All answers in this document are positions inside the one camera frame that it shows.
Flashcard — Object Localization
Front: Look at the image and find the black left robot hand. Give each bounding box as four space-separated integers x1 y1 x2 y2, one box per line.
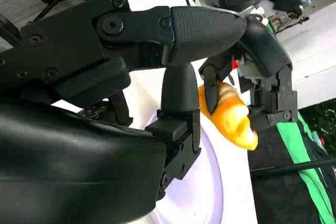
198 15 299 130

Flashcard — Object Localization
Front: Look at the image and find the lilac plate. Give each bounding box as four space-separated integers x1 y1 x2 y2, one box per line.
144 111 224 224

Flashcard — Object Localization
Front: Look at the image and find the orange white toy bread roll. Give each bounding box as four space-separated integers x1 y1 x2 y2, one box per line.
198 81 258 152

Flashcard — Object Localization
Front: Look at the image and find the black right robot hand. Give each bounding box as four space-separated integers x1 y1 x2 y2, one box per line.
0 0 248 224

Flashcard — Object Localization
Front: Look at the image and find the thin black cable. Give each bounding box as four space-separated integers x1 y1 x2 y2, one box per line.
249 157 336 179

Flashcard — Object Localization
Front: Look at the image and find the green cloth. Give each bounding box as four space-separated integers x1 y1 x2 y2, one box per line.
277 115 336 224

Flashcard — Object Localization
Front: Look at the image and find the black cloth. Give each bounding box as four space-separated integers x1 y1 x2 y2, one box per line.
246 126 336 224

